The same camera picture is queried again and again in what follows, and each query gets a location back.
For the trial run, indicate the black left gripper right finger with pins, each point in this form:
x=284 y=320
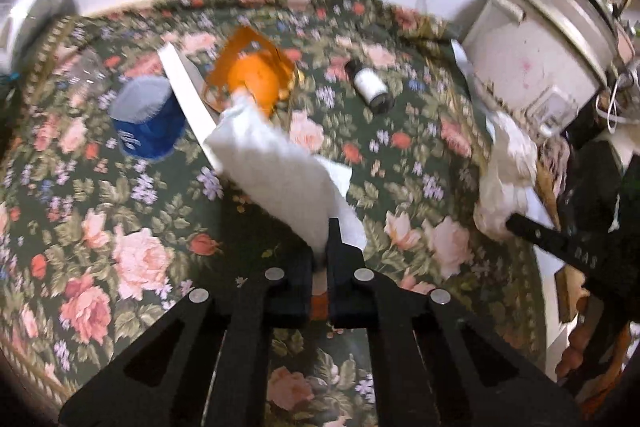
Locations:
x=434 y=363

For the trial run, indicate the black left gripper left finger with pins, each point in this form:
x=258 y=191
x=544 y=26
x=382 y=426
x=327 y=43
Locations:
x=205 y=362

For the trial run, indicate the white tissue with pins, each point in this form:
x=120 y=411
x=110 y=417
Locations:
x=511 y=171

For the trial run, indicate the white paper towel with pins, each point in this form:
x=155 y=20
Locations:
x=296 y=187

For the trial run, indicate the blue yogurt cup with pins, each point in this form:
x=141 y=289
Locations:
x=147 y=118

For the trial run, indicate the small white-label dark bottle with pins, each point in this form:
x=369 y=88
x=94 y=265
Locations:
x=370 y=86

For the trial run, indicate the clear plastic cup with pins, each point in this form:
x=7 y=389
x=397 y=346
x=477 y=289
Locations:
x=85 y=73

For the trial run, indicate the floral green table mat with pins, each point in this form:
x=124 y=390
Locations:
x=96 y=246

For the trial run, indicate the white rice cooker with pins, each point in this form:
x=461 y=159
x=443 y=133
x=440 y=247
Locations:
x=542 y=61

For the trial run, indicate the white flat cardboard strip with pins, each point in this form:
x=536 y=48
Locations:
x=187 y=82

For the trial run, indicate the white round appliance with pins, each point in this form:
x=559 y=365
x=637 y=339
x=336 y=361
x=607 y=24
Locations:
x=21 y=23

